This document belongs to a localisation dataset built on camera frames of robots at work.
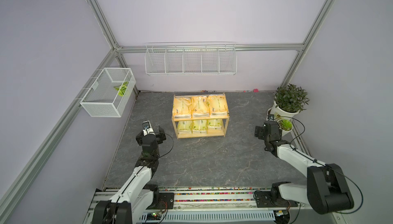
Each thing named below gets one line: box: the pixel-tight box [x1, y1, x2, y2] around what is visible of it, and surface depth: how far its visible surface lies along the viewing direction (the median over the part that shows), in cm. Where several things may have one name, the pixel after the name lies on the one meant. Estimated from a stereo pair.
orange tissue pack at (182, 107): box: [172, 96, 192, 119], surface depth 80 cm
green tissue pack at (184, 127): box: [177, 120, 193, 134], surface depth 96 cm
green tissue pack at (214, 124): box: [207, 118, 223, 130], surface depth 97 cm
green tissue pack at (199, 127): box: [192, 119, 208, 134], surface depth 96 cm
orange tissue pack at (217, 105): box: [207, 94, 229, 118], surface depth 81 cm
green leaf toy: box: [113, 81, 129, 97], surface depth 82 cm
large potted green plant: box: [271, 83, 310, 122], surface depth 93 cm
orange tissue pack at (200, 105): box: [191, 95, 210, 114], surface depth 82 cm
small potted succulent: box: [277, 118, 294, 137], surface depth 92 cm
